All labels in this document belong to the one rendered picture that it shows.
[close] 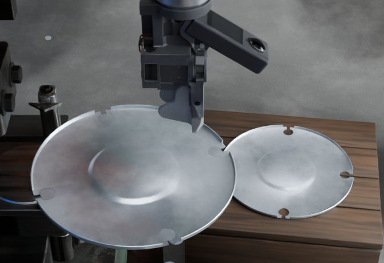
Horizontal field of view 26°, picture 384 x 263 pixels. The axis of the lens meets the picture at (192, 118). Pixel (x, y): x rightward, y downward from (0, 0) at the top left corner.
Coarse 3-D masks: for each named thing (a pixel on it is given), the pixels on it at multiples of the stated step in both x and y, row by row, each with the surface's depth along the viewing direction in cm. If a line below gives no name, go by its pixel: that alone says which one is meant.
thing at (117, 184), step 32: (64, 128) 125; (96, 128) 125; (128, 128) 125; (160, 128) 126; (64, 160) 119; (96, 160) 119; (128, 160) 119; (160, 160) 119; (192, 160) 121; (224, 160) 121; (64, 192) 114; (96, 192) 115; (128, 192) 114; (160, 192) 114; (192, 192) 116; (224, 192) 116; (64, 224) 110; (96, 224) 110; (128, 224) 110; (160, 224) 111; (192, 224) 111
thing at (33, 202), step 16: (0, 144) 123; (16, 144) 123; (32, 144) 122; (0, 160) 120; (16, 160) 120; (32, 160) 120; (0, 176) 117; (16, 176) 117; (0, 192) 115; (16, 192) 115; (32, 192) 115; (0, 208) 113; (16, 208) 113; (32, 208) 113; (16, 224) 118; (32, 224) 118; (48, 224) 118; (64, 240) 120; (64, 256) 122
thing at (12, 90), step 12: (0, 48) 108; (0, 60) 106; (0, 72) 104; (12, 72) 109; (0, 84) 104; (12, 84) 110; (0, 96) 104; (12, 96) 105; (0, 108) 105; (12, 108) 105; (0, 120) 105; (0, 132) 107
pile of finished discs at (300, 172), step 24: (240, 144) 187; (264, 144) 187; (288, 144) 187; (312, 144) 187; (336, 144) 187; (240, 168) 181; (264, 168) 181; (288, 168) 181; (312, 168) 181; (336, 168) 181; (240, 192) 176; (264, 192) 176; (288, 192) 176; (312, 192) 176; (336, 192) 176; (288, 216) 170; (312, 216) 170
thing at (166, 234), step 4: (160, 232) 110; (164, 232) 110; (168, 232) 110; (172, 232) 110; (160, 236) 109; (164, 236) 109; (168, 236) 109; (172, 236) 109; (164, 240) 109; (168, 240) 109
